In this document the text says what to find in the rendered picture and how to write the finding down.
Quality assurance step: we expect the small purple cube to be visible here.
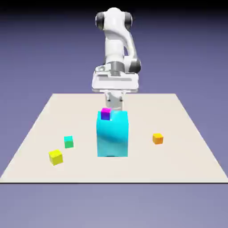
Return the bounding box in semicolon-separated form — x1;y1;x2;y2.
101;107;111;121

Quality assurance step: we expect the large cyan box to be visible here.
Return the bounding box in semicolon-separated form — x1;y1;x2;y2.
96;110;129;158

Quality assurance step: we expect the small yellow cube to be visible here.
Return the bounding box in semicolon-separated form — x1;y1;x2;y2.
48;149;64;166

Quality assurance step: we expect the small green cube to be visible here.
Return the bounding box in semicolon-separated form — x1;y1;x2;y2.
63;135;74;149

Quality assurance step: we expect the small orange cube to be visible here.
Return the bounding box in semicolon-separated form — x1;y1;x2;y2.
152;133;164;145

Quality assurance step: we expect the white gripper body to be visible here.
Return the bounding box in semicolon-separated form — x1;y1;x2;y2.
91;70;140;94

